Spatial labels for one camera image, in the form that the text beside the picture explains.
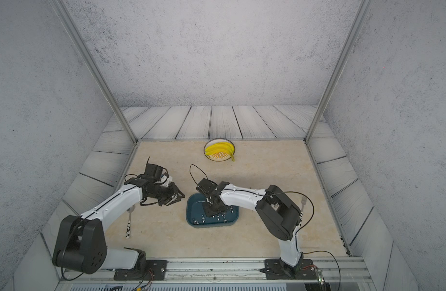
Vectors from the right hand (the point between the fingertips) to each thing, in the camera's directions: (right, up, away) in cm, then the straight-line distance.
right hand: (210, 212), depth 87 cm
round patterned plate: (+3, +26, +24) cm, 36 cm away
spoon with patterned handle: (-37, -5, -3) cm, 38 cm away
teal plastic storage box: (-7, -2, +1) cm, 7 cm away
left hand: (-11, +8, -2) cm, 14 cm away
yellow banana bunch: (+4, +32, +24) cm, 40 cm away
